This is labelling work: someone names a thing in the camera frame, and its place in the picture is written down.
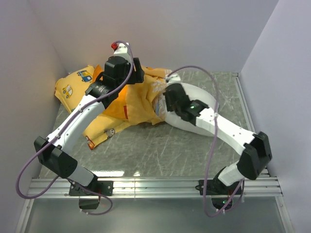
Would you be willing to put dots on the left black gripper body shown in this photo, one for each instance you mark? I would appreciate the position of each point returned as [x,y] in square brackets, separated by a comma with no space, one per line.
[129,66]

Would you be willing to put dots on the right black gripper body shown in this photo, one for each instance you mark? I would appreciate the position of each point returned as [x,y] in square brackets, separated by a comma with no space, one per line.
[171,107]

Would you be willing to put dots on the white pillow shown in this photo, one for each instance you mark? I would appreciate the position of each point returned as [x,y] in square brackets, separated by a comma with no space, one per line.
[199,100]

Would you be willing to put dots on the orange Mickey Mouse pillowcase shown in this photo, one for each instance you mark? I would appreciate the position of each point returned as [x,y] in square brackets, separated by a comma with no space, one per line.
[137,103]

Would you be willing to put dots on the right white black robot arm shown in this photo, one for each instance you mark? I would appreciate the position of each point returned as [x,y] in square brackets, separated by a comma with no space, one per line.
[253,148]

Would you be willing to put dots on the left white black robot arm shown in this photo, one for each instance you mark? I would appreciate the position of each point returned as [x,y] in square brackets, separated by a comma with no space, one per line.
[54,150]

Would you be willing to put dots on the yellow vehicle print pillow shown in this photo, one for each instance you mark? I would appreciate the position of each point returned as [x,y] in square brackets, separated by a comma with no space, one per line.
[70,90]

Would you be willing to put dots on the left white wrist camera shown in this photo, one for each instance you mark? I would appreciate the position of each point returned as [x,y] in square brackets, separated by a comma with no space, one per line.
[121,50]

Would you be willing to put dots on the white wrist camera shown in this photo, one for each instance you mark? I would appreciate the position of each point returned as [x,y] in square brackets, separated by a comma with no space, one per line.
[174,78]
[121,50]

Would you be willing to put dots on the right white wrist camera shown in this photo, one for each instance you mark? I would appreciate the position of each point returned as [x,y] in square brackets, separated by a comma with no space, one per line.
[174,78]

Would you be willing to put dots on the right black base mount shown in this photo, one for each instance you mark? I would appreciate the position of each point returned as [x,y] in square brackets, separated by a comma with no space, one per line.
[217,188]

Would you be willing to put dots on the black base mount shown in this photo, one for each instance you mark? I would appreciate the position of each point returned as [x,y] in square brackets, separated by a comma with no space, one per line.
[217,188]
[90,196]

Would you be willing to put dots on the aluminium frame rail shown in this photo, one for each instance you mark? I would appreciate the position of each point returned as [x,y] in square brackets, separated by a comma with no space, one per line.
[162,204]

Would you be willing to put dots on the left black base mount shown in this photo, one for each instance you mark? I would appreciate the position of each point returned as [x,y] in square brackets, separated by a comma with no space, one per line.
[90,196]

